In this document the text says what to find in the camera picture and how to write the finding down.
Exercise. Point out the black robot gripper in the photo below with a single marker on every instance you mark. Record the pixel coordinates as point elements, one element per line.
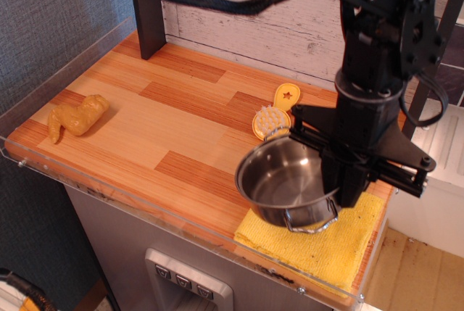
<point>360,142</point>

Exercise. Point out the stainless steel pan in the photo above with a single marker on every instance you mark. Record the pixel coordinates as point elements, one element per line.
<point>282,180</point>

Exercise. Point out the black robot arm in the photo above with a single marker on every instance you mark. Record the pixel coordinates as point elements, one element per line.
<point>386,44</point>

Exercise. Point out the yellow folded cloth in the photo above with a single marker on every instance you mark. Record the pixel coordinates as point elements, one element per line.
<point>333,255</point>

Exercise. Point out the yellow scrub brush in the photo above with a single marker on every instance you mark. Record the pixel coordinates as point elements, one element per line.
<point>273,120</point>

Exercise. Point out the white toy sink unit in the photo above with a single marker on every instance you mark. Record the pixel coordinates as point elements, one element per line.
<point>436,218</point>

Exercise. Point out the silver dispenser button panel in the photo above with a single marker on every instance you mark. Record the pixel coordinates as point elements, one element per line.
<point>174,283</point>

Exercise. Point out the grey toy kitchen cabinet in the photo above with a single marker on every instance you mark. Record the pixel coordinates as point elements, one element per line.
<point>120,237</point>

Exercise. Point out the clear acrylic table guard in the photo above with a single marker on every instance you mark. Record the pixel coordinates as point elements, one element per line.
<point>177,126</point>

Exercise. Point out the toy chicken wing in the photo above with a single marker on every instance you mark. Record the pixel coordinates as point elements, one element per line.
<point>76,120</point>

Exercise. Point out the yellow object bottom left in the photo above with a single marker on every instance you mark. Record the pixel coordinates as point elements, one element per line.
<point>18,293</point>

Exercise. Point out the dark left frame post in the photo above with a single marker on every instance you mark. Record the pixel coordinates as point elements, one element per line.
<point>150,26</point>

